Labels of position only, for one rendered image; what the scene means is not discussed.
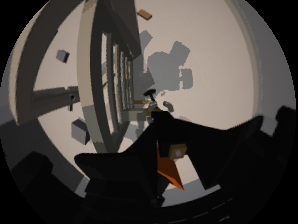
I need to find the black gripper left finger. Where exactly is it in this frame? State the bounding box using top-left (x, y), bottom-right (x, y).
top-left (73, 123), bottom-right (158, 202)

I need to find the black rectangular bar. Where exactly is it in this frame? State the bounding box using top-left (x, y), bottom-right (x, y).
top-left (56, 49), bottom-right (69, 63)

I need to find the grey slatted rack door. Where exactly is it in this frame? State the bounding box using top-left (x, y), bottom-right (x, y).
top-left (8, 0), bottom-right (193, 160)

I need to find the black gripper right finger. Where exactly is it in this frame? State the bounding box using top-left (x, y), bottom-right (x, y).
top-left (176, 115), bottom-right (263, 190)

